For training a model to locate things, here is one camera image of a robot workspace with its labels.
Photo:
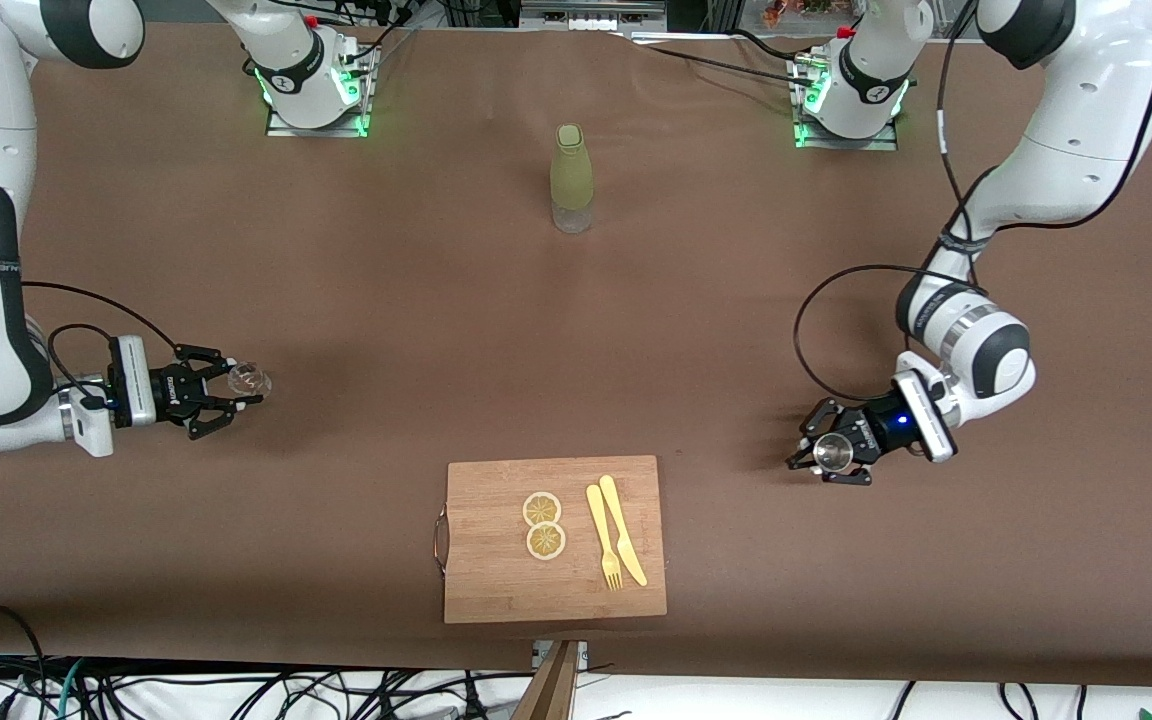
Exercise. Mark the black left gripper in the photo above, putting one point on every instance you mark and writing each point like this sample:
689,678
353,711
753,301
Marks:
868,428

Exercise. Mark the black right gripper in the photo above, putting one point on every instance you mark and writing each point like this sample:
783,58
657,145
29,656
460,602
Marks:
165,391

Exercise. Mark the steel cone jigger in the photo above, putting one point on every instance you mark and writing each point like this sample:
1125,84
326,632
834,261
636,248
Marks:
833,453

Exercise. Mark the clear glass measuring beaker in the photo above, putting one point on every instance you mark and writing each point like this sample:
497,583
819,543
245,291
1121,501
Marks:
251,380

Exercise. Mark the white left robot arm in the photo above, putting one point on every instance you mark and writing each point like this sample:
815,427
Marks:
1086,120

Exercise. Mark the yellow plastic knife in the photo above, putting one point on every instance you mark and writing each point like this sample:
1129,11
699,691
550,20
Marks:
621,525

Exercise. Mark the yellow plastic fork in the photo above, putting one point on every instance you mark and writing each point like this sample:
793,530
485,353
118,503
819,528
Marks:
600,525

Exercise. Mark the brown table cover sheet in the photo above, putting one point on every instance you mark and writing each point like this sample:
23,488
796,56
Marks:
576,350

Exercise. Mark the yellow lemon slice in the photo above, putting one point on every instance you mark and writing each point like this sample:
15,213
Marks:
542,509
546,543

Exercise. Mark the wooden cutting board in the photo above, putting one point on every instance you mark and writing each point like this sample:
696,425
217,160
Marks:
496,580

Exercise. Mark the wooden beam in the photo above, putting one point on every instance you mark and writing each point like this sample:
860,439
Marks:
551,690

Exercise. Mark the green sleeved glass bottle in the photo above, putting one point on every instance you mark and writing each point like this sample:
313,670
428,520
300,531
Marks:
571,170

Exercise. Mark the colourful snack pile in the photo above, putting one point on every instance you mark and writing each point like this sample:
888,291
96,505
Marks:
796,12

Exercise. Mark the grey power strip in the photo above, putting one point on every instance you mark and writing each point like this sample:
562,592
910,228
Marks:
591,20

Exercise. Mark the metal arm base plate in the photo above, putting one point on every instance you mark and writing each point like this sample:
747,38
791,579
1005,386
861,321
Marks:
316,131
846,145

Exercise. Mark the small metal bracket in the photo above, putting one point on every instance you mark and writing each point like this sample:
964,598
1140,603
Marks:
581,652

